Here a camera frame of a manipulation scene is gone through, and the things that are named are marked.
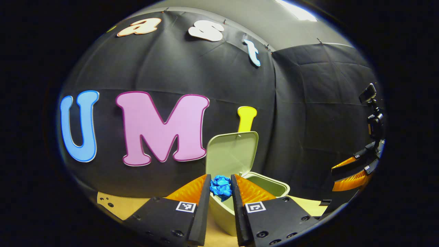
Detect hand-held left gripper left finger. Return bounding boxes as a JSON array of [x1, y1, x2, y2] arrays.
[[123, 174, 212, 247]]

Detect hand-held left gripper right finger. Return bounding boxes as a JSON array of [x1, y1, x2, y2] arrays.
[[230, 174, 319, 247]]

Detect blue paper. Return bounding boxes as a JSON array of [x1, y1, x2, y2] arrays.
[[210, 175, 234, 202]]

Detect green desktop garbage bin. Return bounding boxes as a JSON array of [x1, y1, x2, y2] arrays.
[[205, 131, 290, 237]]

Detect wooden desktop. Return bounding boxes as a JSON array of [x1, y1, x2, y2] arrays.
[[97, 191, 330, 247]]

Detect ceiling light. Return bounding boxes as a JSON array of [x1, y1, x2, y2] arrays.
[[276, 0, 318, 22]]

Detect black backdrop cloth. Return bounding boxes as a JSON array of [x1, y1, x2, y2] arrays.
[[57, 9, 386, 220]]

